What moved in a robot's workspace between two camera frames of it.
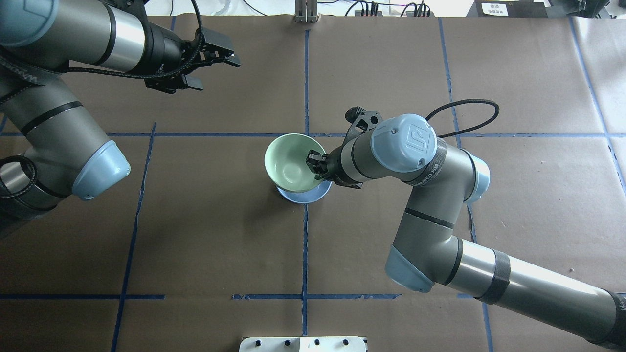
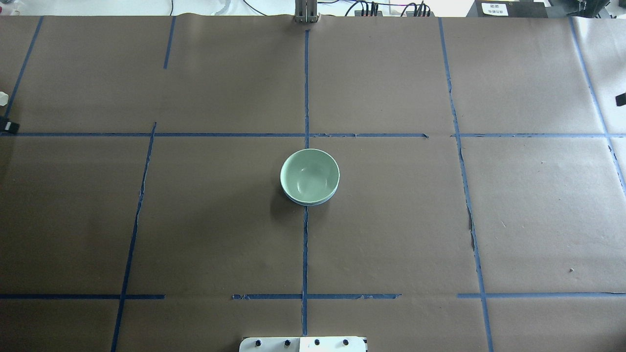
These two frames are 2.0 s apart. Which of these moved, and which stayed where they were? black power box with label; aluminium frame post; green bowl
Moved: green bowl
Stayed: aluminium frame post; black power box with label
